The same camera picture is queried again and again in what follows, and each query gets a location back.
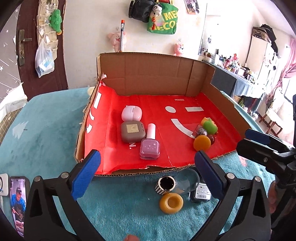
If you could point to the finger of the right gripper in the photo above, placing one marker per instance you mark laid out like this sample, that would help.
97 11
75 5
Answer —
273 160
268 140

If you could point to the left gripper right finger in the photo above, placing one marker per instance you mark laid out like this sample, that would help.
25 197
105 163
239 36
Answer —
242 211

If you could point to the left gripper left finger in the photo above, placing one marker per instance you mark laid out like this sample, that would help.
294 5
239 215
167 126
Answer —
42 220

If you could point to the green capybara squishy toy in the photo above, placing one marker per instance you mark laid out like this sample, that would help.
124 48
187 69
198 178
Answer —
209 126

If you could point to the amber disc lid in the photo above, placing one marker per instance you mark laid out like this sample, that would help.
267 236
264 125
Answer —
202 143

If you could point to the glittery dark jar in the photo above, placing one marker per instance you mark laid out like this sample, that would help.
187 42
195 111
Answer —
199 130

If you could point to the amber ring dish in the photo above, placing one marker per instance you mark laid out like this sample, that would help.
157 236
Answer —
171 203

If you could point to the gold studded ring band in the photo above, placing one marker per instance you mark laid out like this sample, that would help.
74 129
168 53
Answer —
165 185

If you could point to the pink nail polish bottle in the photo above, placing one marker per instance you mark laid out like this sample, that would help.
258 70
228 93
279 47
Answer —
150 147

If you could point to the taupe square compact case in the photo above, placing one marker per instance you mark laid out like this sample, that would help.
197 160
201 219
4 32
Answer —
132 131

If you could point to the pink earbuds case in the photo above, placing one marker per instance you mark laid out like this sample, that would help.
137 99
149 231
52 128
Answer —
131 113

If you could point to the person's right hand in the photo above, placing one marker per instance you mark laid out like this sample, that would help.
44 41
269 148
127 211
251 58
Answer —
274 196

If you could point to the person's left hand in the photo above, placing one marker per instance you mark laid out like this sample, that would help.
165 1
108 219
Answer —
131 238

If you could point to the smartphone showing video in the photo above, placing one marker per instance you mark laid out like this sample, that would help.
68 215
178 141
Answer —
19 191

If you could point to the cluttered side table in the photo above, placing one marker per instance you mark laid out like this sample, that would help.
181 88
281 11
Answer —
235 85

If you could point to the white power bank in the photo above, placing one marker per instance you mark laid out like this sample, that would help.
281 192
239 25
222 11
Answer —
4 184

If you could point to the clear glass cup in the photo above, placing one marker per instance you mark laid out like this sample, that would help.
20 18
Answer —
186 181

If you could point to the teal fluffy blanket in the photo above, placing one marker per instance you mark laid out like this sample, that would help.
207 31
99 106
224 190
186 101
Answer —
41 142

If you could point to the cardboard tray red lining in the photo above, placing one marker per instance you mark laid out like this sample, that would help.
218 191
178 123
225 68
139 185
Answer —
174 93

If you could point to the green tote bag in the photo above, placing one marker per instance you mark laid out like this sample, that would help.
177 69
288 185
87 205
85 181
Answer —
170 17

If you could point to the white plastic bag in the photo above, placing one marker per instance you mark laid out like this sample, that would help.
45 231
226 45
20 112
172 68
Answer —
44 61

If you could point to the small white plush charm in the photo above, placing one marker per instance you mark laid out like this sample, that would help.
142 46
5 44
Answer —
156 15

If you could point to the black backpack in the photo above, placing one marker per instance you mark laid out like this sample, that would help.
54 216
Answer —
140 10

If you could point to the pink pig plush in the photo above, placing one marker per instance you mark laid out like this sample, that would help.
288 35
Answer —
118 43

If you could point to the orange capped tube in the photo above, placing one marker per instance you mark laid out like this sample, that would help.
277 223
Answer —
122 30

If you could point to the dark brown door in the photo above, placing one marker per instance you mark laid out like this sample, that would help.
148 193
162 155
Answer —
31 83

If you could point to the hanging fabric organizer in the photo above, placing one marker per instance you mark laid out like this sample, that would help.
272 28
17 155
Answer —
44 30

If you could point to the green crocodile plush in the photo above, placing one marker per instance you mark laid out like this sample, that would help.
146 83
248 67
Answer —
55 20

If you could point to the pink plush on wall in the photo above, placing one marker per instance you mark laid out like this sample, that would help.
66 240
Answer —
178 49

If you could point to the photo poster on wall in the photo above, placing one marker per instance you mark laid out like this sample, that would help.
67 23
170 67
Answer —
192 6

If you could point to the brass door handle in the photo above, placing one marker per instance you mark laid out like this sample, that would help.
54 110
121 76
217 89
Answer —
21 46

